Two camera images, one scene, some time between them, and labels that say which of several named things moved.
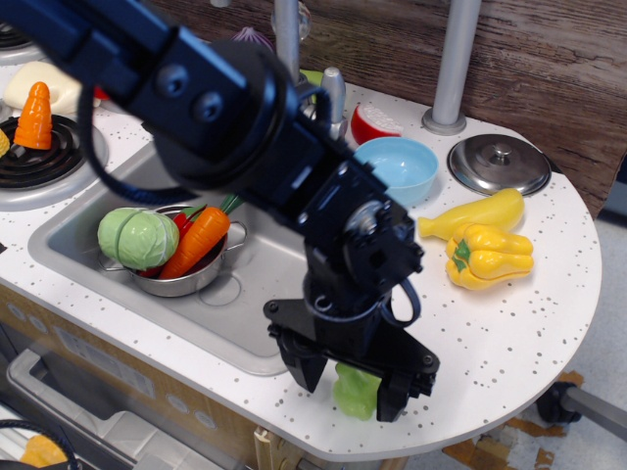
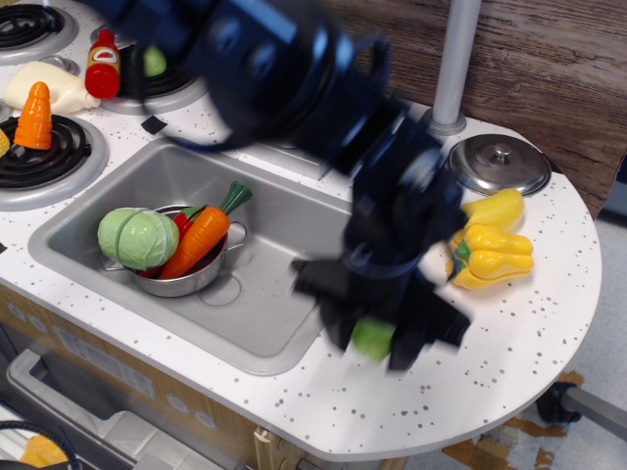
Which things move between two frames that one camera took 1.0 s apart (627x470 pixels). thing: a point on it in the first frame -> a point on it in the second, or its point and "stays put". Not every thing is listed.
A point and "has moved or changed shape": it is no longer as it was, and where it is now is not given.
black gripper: (363, 253) -> (407, 202)
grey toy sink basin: (227, 316) stays put
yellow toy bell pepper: (477, 258) stays put
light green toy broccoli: (356, 393) has moved or changed shape
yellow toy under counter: (41, 452) stays put
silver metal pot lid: (488, 163) stays put
